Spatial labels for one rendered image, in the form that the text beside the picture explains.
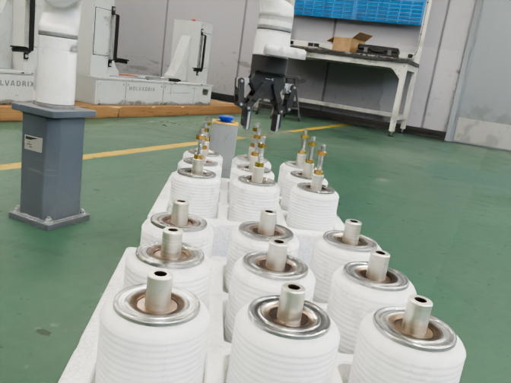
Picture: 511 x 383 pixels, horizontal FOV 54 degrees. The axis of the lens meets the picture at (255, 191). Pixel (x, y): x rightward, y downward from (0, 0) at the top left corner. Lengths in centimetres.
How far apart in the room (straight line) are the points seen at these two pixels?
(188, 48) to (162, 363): 435
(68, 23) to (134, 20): 630
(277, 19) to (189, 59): 368
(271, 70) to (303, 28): 530
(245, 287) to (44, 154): 88
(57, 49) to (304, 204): 72
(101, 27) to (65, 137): 240
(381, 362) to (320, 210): 53
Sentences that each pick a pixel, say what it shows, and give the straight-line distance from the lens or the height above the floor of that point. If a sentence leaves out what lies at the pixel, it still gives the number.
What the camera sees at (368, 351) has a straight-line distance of 48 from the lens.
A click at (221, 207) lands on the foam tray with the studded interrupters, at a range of 103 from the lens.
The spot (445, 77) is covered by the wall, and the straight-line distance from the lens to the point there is 589.
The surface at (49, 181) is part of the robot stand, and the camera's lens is 135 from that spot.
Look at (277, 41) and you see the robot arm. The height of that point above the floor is 52.
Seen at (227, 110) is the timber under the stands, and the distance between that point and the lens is 496.
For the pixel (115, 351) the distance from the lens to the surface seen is 44.
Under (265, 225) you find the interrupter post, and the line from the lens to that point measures 67.
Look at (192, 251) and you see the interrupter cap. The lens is 58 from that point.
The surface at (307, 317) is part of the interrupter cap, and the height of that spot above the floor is 25.
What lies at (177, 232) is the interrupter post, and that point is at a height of 28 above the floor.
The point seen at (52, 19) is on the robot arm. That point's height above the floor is 51.
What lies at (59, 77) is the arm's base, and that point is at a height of 38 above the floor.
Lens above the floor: 46
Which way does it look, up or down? 14 degrees down
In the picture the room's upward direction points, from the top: 8 degrees clockwise
